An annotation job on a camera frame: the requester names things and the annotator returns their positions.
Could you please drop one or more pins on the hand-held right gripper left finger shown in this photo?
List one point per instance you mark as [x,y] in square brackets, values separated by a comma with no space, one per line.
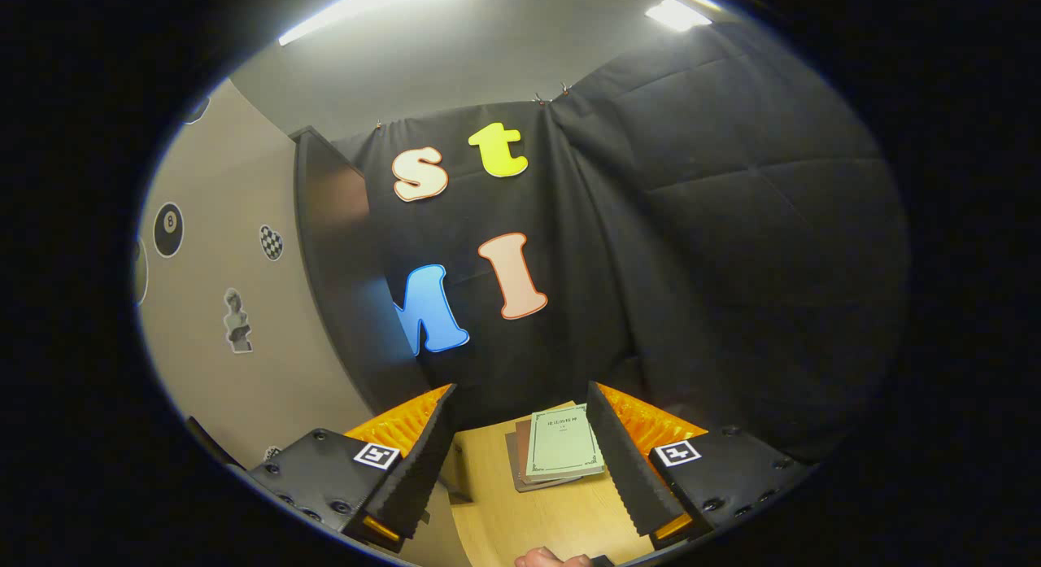
[423,461]

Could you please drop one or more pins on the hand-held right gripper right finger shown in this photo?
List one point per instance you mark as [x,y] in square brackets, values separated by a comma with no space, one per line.
[626,461]

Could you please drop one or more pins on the grey cabinet door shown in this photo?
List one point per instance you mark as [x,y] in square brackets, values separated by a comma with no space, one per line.
[228,185]

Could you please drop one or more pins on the green book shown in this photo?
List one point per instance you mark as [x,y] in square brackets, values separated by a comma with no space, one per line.
[565,443]

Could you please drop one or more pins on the brown book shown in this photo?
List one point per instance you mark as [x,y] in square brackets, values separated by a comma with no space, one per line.
[523,449]

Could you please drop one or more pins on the black backdrop cloth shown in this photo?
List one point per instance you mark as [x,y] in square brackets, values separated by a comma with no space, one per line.
[732,225]

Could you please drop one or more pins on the small ceiling light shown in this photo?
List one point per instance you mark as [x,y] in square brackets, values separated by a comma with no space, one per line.
[677,14]

